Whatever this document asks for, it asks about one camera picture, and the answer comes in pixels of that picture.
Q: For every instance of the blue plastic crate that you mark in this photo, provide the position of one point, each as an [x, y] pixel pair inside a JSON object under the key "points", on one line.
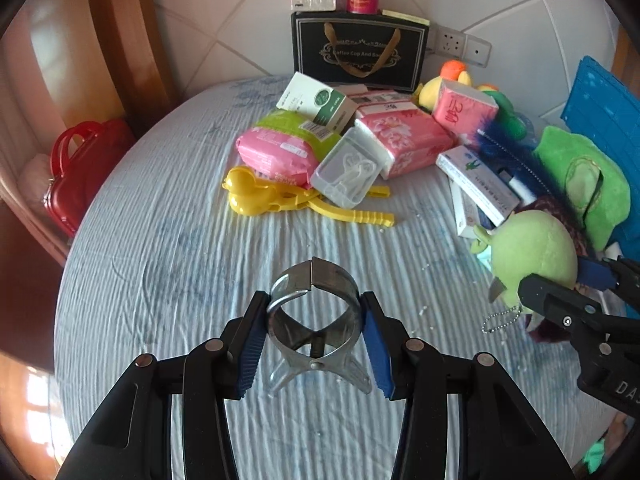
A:
{"points": [[595, 100]]}

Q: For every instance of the gold flat box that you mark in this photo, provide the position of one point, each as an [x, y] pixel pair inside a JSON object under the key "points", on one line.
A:
{"points": [[405, 16]]}

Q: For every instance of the white pink striped packet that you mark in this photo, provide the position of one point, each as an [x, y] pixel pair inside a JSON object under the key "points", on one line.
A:
{"points": [[385, 107]]}

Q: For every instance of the black gift bag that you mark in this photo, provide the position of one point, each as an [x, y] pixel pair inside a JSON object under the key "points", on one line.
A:
{"points": [[310, 60]]}

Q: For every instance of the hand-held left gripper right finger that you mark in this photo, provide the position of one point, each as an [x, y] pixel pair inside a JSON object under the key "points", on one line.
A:
{"points": [[377, 355]]}

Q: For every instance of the white green carton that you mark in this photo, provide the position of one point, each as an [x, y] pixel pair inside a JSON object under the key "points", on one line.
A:
{"points": [[310, 97]]}

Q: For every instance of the yellow plastic snowball tongs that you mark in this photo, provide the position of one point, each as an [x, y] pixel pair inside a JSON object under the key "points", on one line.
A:
{"points": [[247, 195]]}

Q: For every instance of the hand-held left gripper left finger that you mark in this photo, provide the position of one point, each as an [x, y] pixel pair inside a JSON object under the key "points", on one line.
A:
{"points": [[250, 350]]}

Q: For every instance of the dark green plush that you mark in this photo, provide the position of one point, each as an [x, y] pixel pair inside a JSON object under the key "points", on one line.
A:
{"points": [[510, 110]]}

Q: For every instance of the pale pink cushion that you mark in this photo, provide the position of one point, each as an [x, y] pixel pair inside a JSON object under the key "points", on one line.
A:
{"points": [[35, 175]]}

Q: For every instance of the clear plastic box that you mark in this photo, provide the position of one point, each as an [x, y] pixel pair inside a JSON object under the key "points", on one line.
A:
{"points": [[345, 160]]}

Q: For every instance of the plain white medicine box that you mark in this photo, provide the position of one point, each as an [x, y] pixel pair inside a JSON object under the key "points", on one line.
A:
{"points": [[462, 215]]}

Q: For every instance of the white medicine box green print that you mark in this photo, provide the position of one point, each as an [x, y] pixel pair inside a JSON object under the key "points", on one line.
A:
{"points": [[470, 170]]}

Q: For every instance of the pink floral tissue pack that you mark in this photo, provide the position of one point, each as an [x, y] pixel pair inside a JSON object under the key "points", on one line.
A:
{"points": [[410, 140]]}

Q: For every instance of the large metal spring clamp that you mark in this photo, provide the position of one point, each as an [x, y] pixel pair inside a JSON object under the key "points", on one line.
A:
{"points": [[312, 272]]}

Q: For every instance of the red handbag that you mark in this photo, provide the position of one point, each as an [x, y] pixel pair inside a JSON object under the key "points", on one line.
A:
{"points": [[85, 180]]}

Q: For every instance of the white wall socket panel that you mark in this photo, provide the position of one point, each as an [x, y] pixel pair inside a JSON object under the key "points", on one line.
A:
{"points": [[455, 42]]}

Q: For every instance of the pink green soft packet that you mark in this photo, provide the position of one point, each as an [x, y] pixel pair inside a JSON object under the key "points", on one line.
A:
{"points": [[275, 150]]}

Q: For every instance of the yellow orange plush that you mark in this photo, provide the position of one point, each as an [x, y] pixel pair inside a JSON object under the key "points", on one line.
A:
{"points": [[430, 92]]}

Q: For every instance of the blue feather duster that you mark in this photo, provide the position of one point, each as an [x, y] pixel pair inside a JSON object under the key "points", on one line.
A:
{"points": [[500, 147]]}

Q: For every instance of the round light green plush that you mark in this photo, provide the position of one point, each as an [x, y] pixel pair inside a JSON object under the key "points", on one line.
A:
{"points": [[535, 255]]}

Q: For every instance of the green cloth scrap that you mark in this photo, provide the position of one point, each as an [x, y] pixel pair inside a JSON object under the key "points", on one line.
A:
{"points": [[596, 455]]}

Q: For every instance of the wooden headboard frame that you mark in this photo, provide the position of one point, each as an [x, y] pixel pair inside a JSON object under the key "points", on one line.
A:
{"points": [[125, 35]]}

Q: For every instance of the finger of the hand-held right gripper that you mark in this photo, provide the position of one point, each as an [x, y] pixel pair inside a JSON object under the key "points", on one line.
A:
{"points": [[550, 300], [595, 272]]}

